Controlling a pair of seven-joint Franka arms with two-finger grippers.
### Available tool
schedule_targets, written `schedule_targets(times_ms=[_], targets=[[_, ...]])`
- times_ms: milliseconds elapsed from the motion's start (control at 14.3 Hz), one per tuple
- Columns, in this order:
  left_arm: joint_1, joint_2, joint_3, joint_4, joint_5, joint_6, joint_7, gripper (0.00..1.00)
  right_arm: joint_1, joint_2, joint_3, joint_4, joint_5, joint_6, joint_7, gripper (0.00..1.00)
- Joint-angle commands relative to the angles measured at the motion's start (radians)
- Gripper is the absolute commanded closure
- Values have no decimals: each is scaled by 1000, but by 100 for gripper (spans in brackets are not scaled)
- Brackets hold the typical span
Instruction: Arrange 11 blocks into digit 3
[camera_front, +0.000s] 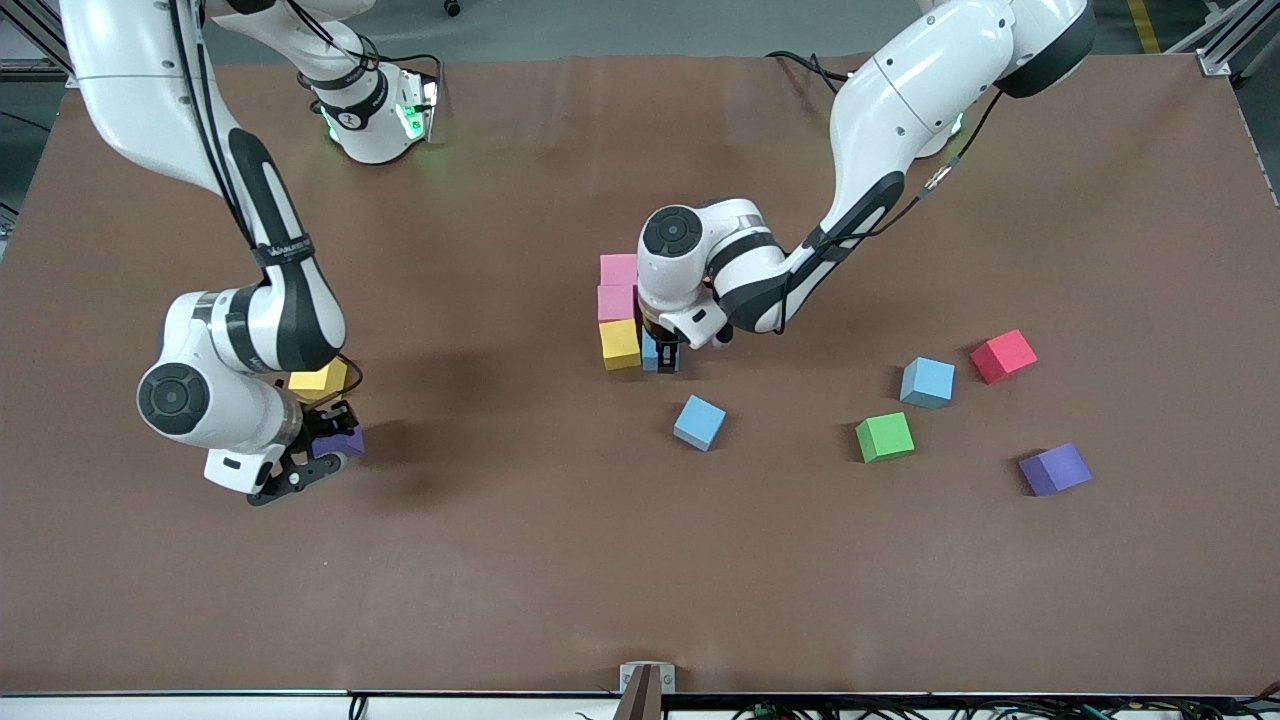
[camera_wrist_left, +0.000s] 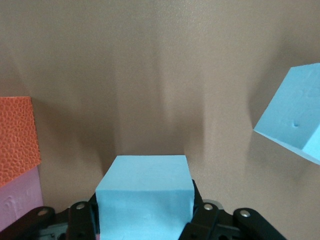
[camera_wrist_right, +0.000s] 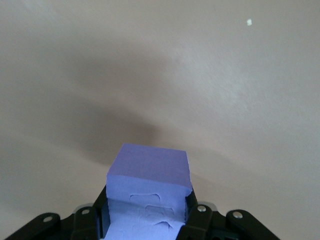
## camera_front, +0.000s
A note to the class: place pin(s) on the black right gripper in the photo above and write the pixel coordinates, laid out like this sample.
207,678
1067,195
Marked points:
321,421

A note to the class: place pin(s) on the purple foam block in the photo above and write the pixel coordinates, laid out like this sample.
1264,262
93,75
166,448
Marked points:
1056,465
345,445

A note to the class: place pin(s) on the yellow foam block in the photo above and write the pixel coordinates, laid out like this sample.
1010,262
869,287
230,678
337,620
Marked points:
320,383
620,342

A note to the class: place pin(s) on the pink foam block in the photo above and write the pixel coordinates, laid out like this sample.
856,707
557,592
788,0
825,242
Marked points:
616,303
618,270

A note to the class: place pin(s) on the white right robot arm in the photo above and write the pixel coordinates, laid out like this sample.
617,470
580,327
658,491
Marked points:
230,410

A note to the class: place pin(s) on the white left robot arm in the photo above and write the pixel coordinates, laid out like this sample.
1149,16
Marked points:
920,80

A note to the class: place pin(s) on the brown table cover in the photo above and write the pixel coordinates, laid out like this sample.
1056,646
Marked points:
600,560

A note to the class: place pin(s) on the green foam block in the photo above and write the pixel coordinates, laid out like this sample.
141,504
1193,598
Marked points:
884,434

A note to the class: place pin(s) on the metal base connector plate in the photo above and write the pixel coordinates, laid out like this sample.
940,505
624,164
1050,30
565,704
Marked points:
425,100

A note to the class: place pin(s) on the red foam block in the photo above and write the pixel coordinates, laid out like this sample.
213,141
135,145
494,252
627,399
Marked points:
1002,352

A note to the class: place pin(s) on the white table edge rail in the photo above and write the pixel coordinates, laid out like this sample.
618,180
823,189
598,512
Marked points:
200,708

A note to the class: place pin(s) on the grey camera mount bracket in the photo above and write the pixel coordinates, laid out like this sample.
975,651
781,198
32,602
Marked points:
647,685

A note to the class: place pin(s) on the aluminium frame profile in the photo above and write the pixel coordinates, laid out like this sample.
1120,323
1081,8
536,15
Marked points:
1213,62
40,30

